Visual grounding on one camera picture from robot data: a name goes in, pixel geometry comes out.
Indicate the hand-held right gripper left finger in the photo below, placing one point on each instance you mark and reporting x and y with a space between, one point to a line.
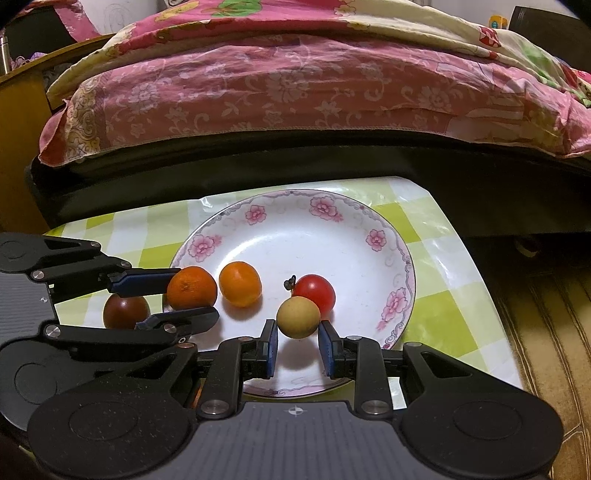
272 353

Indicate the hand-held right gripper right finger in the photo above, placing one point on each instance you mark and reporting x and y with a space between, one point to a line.
326 353

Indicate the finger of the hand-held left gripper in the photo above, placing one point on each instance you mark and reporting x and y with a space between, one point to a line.
184 319
143 280

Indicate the orange tangerine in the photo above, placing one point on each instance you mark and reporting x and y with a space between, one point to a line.
191 290
240 284

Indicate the small yellow round fruit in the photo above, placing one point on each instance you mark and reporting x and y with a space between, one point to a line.
298 317

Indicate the white floral plate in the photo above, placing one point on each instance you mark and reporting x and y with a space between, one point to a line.
286 240

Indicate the dark red tomato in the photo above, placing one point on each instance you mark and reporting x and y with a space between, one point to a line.
124 311

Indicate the red cherry tomato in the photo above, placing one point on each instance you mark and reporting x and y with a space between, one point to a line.
318 288

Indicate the green checkered tablecloth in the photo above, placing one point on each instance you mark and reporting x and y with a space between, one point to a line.
434 295

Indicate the wooden bedside cabinet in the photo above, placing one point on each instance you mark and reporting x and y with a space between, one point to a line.
18 138

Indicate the black bed base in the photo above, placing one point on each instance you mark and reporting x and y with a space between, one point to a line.
323 157

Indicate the brown patterned rug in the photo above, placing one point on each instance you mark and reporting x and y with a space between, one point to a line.
545 323

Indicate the pink floral quilt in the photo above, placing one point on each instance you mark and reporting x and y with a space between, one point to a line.
277 83

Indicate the metal flask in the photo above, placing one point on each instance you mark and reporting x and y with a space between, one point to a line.
2 55

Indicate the small yellow toy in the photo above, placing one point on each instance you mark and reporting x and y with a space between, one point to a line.
498 21

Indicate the dark chair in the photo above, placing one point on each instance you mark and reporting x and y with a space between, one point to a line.
545 32

